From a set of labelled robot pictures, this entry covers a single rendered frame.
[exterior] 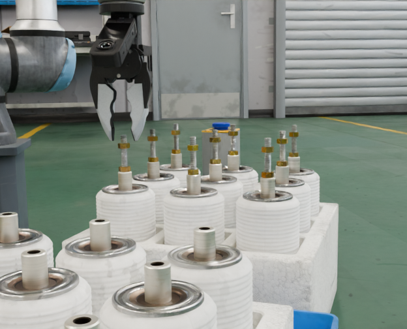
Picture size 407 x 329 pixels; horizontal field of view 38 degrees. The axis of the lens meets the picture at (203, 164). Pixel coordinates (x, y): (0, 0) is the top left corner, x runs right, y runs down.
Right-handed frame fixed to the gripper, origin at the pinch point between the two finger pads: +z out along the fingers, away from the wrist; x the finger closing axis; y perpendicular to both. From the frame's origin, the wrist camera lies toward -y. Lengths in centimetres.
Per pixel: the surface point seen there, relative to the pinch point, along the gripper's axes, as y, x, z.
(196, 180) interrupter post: -2.1, -12.3, 7.2
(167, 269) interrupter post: -46.1, -17.2, 6.7
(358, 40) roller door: 560, -93, -44
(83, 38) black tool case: 433, 164, -46
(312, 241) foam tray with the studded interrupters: -1.7, -30.1, 16.5
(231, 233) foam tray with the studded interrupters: 2.6, -17.1, 16.7
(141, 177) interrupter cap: 10.5, -0.1, 9.1
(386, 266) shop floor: 43, -48, 34
